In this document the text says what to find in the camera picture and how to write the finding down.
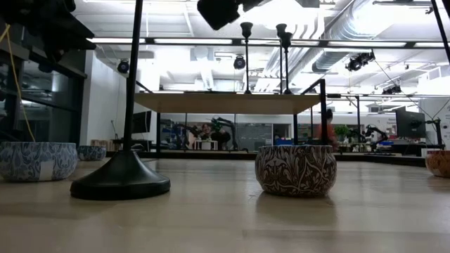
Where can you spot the black candle stick holder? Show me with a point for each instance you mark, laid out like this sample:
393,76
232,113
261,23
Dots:
247,29
281,30
119,179
286,39

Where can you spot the brown white patterned candle tin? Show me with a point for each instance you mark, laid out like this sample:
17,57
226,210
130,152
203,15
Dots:
295,170

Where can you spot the blue white patterned candle tin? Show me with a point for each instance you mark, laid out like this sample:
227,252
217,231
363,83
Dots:
35,161
92,153

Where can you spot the orange patterned candle tin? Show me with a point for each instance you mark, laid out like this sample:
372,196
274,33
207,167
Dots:
439,163

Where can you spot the black desktop robot arm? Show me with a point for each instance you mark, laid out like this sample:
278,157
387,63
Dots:
183,135
371,129
226,135

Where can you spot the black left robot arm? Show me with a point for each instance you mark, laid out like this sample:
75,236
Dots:
59,33

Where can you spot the black round spotlight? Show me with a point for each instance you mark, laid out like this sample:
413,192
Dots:
239,62
123,66

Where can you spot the wooden shelf with black legs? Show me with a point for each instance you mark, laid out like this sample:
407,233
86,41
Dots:
225,103

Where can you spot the person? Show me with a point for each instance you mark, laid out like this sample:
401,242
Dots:
332,131
206,131

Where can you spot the blue storage bin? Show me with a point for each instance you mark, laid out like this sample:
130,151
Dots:
284,141

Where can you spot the green potted plant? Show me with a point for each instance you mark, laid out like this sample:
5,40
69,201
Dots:
341,131

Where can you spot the wooden slat crate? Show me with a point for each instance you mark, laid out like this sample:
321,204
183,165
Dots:
107,142

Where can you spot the black computer monitor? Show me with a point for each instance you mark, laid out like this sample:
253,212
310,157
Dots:
409,123

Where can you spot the silver ventilation duct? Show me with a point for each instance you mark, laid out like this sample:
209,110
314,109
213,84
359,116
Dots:
328,56

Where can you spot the black ceiling camera cluster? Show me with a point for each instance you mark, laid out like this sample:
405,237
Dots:
358,62

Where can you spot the black wall screen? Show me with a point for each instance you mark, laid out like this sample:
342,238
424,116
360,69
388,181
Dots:
144,122

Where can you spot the black metal rig frame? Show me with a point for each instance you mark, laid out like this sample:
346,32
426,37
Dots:
441,30

